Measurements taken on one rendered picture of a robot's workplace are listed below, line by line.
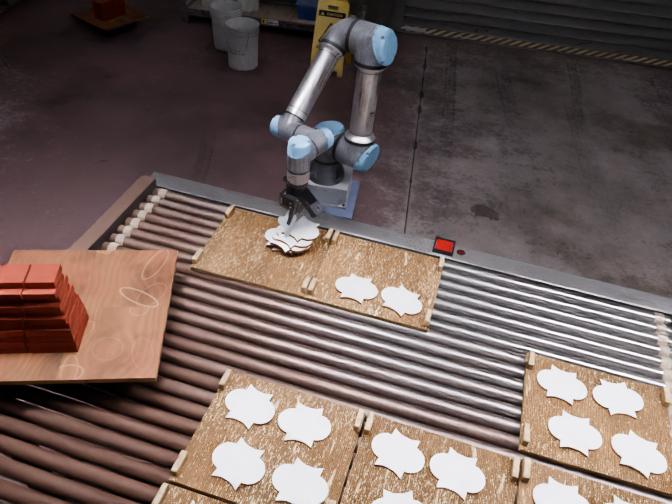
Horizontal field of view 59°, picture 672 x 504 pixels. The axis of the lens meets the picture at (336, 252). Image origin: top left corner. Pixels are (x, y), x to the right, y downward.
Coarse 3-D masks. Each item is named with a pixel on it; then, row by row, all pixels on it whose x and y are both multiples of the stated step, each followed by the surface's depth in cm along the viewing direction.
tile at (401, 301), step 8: (392, 288) 200; (400, 288) 200; (384, 296) 197; (392, 296) 197; (400, 296) 197; (408, 296) 198; (416, 296) 198; (384, 304) 194; (392, 304) 194; (400, 304) 195; (408, 304) 195; (416, 304) 195; (400, 312) 192; (408, 312) 192; (416, 312) 193
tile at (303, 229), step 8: (304, 216) 217; (296, 224) 213; (304, 224) 213; (312, 224) 214; (296, 232) 210; (304, 232) 210; (312, 232) 210; (296, 240) 207; (304, 240) 208; (312, 240) 208
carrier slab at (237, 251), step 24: (240, 216) 224; (264, 216) 225; (216, 240) 213; (240, 240) 214; (264, 240) 215; (192, 264) 203; (216, 264) 204; (240, 264) 205; (264, 264) 206; (288, 264) 206; (312, 264) 207; (264, 288) 199; (288, 288) 198
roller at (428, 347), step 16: (176, 272) 202; (208, 288) 198; (224, 288) 198; (256, 304) 196; (272, 304) 195; (288, 304) 195; (320, 320) 192; (336, 320) 191; (352, 320) 192; (368, 336) 190; (384, 336) 188; (400, 336) 188; (432, 352) 186; (448, 352) 185; (464, 352) 185; (496, 368) 182; (512, 368) 182
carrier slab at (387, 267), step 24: (360, 240) 219; (336, 264) 208; (360, 264) 209; (384, 264) 210; (408, 264) 211; (432, 264) 212; (384, 288) 201; (408, 288) 202; (432, 288) 203; (360, 312) 193; (384, 312) 193
